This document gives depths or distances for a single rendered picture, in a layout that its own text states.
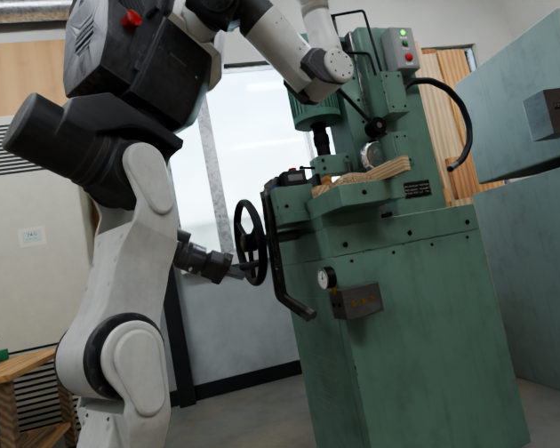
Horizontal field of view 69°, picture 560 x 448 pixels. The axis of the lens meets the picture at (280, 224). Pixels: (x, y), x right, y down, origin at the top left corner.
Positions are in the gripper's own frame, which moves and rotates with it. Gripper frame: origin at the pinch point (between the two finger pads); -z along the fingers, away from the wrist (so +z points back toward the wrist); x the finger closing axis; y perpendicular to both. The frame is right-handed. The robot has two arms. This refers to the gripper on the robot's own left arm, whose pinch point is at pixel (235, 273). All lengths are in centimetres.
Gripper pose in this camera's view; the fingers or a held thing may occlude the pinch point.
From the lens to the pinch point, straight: 127.3
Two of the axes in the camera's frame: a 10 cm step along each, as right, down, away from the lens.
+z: -8.9, -3.7, -2.6
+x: 4.5, -6.5, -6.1
